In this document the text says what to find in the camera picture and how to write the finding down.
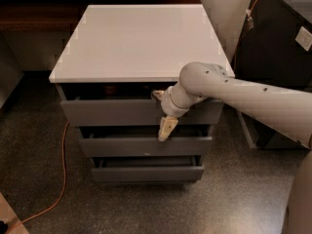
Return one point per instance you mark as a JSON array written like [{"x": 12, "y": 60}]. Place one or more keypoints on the red apple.
[{"x": 110, "y": 90}]

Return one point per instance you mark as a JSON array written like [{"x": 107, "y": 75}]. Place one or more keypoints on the white topped drawer cabinet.
[{"x": 142, "y": 43}]

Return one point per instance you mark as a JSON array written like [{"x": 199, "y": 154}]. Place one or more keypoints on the grey middle drawer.
[{"x": 142, "y": 141}]

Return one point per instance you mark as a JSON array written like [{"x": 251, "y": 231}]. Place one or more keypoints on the white wall socket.
[{"x": 304, "y": 38}]

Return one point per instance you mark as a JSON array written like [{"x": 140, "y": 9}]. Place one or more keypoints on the dark wooden shelf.
[{"x": 57, "y": 15}]

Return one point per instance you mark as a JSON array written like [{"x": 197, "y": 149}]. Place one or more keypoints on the grey drawer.
[
  {"x": 147, "y": 169},
  {"x": 85, "y": 104},
  {"x": 142, "y": 141}
]

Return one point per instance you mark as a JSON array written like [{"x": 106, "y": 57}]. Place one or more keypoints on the grey top drawer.
[{"x": 85, "y": 104}]

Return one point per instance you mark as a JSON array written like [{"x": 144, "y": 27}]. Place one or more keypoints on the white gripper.
[{"x": 169, "y": 103}]

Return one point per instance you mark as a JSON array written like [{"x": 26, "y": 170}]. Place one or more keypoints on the grey bottom drawer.
[{"x": 147, "y": 169}]

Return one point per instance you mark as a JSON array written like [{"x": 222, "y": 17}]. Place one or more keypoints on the wooden board corner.
[{"x": 8, "y": 216}]

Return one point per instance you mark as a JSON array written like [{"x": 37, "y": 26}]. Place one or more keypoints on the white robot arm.
[{"x": 286, "y": 111}]

